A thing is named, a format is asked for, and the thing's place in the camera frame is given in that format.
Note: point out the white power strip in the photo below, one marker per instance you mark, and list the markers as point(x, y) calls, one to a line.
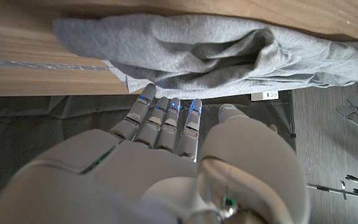
point(264, 96)

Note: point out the dark wood door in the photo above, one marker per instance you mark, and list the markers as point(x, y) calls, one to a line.
point(322, 140)

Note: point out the grey fabric shorts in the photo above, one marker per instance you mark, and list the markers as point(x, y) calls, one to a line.
point(197, 46)

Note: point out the black backdrop stand pole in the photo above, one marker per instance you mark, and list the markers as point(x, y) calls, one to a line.
point(291, 124)

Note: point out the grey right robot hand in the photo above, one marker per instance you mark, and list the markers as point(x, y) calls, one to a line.
point(151, 174)

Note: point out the black backdrop curtain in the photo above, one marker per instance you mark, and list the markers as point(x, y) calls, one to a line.
point(42, 130)

